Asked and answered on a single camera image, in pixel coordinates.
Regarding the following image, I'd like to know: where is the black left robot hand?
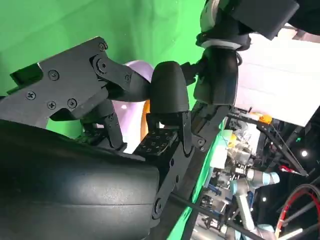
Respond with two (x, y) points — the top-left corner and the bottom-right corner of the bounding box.
(181, 47), (239, 153)

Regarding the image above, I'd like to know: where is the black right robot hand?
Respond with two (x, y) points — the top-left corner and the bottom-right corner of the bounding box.
(0, 36), (196, 240)

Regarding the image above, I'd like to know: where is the long orange white bread roll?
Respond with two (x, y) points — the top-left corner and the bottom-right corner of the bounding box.
(140, 99), (151, 142)

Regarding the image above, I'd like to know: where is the cluttered workbench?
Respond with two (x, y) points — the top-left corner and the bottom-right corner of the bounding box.
(212, 124), (261, 176)

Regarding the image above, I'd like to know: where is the lilac plate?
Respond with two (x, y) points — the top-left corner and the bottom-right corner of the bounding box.
(96, 59), (156, 155)

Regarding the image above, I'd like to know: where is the black backdrop curtain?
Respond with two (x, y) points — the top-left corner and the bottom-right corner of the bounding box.
(283, 0), (320, 37)

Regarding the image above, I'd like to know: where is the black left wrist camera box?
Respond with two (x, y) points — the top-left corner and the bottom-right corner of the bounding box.
(217, 0), (300, 40)

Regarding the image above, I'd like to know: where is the black metal frame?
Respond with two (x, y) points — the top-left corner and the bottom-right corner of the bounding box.
(256, 123), (310, 177)

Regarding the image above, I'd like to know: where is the black cable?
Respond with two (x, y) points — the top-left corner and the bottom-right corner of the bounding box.
(169, 193), (252, 236)

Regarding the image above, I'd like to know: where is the red cable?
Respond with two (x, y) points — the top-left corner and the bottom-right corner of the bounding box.
(276, 183), (320, 238)

